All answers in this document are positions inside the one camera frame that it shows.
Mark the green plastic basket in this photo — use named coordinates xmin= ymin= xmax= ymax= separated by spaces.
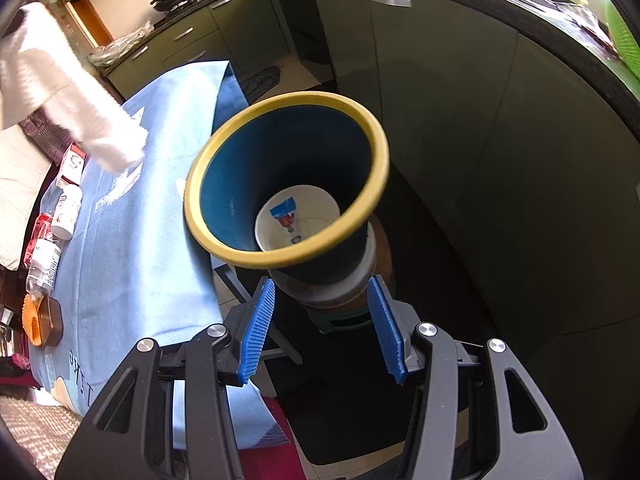
xmin=604 ymin=0 xmax=639 ymax=77

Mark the blue yellow-rimmed trash bin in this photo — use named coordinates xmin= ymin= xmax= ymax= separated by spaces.
xmin=184 ymin=91 xmax=390 ymax=309

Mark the white paper cup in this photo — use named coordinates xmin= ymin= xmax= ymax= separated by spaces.
xmin=254 ymin=184 xmax=341 ymax=252

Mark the white pill bottle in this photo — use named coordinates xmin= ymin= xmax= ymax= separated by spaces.
xmin=51 ymin=184 xmax=82 ymax=240

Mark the dark floor mat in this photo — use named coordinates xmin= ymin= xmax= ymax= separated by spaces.
xmin=240 ymin=66 xmax=281 ymax=105

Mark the brown plastic tray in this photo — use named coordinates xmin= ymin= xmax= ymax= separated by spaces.
xmin=38 ymin=296 xmax=64 ymax=347

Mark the clear plastic bag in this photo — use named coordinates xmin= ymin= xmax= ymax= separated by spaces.
xmin=88 ymin=21 xmax=154 ymax=67

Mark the clear plastic water bottle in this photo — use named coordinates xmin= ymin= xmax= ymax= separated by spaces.
xmin=26 ymin=238 xmax=62 ymax=297

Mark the blue tablecloth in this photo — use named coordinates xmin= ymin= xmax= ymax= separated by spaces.
xmin=28 ymin=60 xmax=292 ymax=450

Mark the white cloth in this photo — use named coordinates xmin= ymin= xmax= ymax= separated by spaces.
xmin=1 ymin=2 xmax=148 ymax=174

